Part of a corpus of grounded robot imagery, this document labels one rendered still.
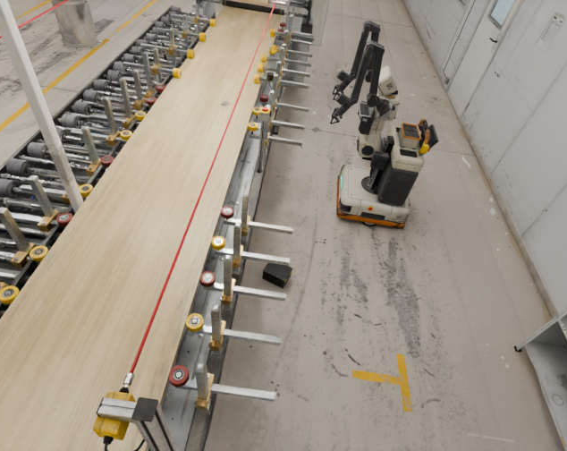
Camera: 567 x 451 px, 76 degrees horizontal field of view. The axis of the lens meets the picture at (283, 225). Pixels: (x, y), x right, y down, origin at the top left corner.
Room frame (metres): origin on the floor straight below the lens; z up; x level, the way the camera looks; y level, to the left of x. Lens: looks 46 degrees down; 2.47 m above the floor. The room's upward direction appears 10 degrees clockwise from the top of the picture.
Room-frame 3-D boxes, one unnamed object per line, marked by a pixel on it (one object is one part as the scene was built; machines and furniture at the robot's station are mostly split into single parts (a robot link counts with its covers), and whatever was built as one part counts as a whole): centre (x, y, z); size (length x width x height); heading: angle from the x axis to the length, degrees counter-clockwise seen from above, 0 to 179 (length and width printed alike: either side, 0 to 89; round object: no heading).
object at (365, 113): (2.87, -0.53, 0.99); 0.28 x 0.16 x 0.22; 0
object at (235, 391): (0.56, 0.13, 0.80); 0.43 x 0.03 x 0.04; 92
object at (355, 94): (2.66, -0.36, 1.40); 0.11 x 0.06 x 0.43; 0
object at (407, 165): (2.87, -0.92, 0.59); 0.55 x 0.34 x 0.83; 0
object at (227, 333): (0.81, 0.13, 0.83); 0.43 x 0.03 x 0.04; 92
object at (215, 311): (0.77, 0.22, 0.89); 0.04 x 0.04 x 0.48; 2
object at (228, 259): (1.02, 0.22, 0.91); 0.04 x 0.04 x 0.48; 2
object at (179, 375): (0.55, 0.32, 0.85); 0.08 x 0.08 x 0.11
